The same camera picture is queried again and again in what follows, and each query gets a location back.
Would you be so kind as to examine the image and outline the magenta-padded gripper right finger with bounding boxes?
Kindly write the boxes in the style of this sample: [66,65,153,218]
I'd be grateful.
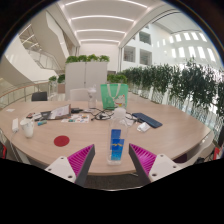
[128,143,184,186]

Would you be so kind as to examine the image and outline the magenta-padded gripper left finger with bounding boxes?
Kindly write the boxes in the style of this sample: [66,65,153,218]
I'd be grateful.
[44,143,96,188]

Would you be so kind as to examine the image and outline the clear blue-labelled water bottle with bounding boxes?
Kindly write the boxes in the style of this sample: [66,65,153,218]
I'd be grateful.
[106,107,129,166]

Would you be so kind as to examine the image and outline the flat round red coaster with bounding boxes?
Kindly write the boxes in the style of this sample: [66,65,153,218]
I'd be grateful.
[53,135,71,148]

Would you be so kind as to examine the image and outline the small white box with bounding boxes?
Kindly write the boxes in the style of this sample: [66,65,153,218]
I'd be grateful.
[136,121,152,133]

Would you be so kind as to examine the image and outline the dark blue flat case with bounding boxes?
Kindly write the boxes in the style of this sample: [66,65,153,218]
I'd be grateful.
[131,112,164,129]

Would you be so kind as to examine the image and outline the colourful sticker sheet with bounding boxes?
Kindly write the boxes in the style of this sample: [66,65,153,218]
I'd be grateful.
[61,113,91,124]

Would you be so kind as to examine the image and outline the white mug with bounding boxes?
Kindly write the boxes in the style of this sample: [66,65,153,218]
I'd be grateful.
[19,118,35,139]

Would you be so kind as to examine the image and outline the white open booklet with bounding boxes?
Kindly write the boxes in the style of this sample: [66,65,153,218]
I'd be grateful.
[49,104,72,120]

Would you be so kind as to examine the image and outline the black notebook with packet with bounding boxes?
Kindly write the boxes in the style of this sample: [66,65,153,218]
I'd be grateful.
[39,110,53,120]

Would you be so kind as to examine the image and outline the white power strip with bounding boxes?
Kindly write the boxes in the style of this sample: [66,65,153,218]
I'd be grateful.
[11,117,20,133]

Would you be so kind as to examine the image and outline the white chair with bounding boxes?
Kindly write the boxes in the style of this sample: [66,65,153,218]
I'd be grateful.
[69,87,91,102]

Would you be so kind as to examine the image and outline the clear shaker bottle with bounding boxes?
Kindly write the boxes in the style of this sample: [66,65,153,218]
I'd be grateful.
[87,84,98,109]

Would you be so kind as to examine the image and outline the black chair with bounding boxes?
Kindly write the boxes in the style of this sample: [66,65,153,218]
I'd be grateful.
[31,91,48,102]

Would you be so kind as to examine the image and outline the green hedge plant row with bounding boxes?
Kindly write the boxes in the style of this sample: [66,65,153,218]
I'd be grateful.
[108,59,224,126]

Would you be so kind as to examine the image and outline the white cabinet with plants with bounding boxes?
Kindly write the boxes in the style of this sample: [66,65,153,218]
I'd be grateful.
[64,54,111,101]

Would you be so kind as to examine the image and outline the ceiling light strips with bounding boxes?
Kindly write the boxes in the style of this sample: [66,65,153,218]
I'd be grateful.
[64,0,149,44]

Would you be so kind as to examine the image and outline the tangled black cables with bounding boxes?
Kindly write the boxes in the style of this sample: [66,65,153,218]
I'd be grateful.
[89,108,138,124]

